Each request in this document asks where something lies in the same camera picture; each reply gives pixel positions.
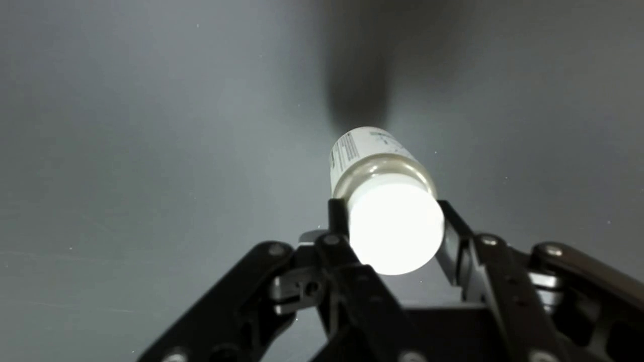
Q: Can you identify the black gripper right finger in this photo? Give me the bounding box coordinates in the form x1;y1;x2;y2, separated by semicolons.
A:
435;199;644;362

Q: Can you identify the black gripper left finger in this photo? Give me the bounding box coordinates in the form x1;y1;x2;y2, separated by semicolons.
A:
136;198;411;362

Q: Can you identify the white capped container bottle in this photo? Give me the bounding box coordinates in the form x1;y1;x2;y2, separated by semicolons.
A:
326;127;447;278

